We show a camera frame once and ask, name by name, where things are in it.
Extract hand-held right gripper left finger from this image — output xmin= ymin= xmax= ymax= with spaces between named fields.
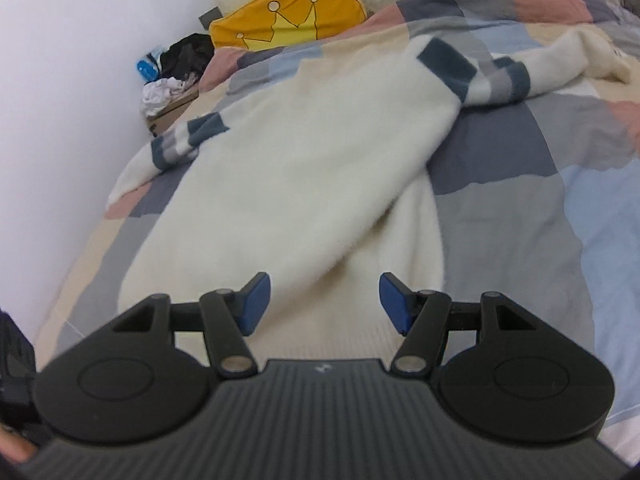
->
xmin=107 ymin=272 xmax=272 ymax=378

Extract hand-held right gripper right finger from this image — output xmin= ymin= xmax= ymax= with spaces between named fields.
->
xmin=379 ymin=272 xmax=543 ymax=378

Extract cream sweater with blue-grey stripes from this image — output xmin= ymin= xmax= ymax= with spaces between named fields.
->
xmin=106 ymin=27 xmax=633 ymax=361

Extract person's left hand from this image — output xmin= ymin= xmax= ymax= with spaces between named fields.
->
xmin=0 ymin=432 xmax=36 ymax=466

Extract patchwork checked duvet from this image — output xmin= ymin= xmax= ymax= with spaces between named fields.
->
xmin=30 ymin=0 xmax=640 ymax=453

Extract brown nightstand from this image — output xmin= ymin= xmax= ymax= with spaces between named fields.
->
xmin=145 ymin=82 xmax=201 ymax=138

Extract white crumpled clothing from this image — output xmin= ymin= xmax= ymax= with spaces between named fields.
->
xmin=141 ymin=76 xmax=193 ymax=118

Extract black crumpled clothing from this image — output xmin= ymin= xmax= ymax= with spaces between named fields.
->
xmin=159 ymin=33 xmax=216 ymax=81

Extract blue packet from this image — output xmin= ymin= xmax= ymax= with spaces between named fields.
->
xmin=136 ymin=47 xmax=166 ymax=86

